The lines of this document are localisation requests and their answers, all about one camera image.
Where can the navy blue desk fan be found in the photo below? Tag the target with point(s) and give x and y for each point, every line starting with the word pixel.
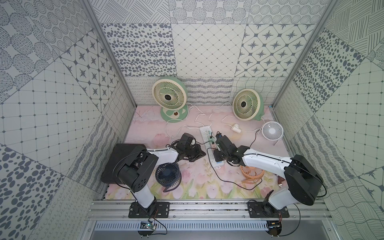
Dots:
pixel 169 176

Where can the white power strip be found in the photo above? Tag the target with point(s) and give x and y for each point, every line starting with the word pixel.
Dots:
pixel 210 144

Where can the orange desk fan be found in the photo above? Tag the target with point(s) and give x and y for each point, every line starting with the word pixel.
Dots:
pixel 252 175

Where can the black flat box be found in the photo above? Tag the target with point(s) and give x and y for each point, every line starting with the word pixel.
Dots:
pixel 120 153

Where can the aluminium rail frame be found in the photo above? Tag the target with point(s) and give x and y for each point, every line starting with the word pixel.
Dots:
pixel 204 210

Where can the green cream fan left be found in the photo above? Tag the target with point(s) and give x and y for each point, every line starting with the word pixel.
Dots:
pixel 171 94

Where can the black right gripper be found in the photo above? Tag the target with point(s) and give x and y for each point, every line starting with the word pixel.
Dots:
pixel 216 154

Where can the small white desk fan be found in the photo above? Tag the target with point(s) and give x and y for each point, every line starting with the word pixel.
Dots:
pixel 272 131

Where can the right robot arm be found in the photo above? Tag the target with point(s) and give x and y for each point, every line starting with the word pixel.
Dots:
pixel 303 181

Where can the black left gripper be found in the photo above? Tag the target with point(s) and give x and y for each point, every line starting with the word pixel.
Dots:
pixel 196 151

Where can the white PVC tee fitting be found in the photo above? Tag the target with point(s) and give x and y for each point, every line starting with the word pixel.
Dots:
pixel 235 128

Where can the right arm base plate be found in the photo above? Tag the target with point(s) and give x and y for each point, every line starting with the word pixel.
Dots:
pixel 261 210

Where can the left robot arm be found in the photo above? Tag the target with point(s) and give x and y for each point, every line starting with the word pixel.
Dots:
pixel 135 169

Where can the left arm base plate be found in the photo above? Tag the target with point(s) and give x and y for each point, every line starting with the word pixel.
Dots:
pixel 156 209

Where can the green cream fan right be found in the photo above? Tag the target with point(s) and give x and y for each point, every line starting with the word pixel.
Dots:
pixel 248 105

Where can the green cream fan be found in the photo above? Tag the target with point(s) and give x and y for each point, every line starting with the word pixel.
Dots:
pixel 171 94
pixel 248 105

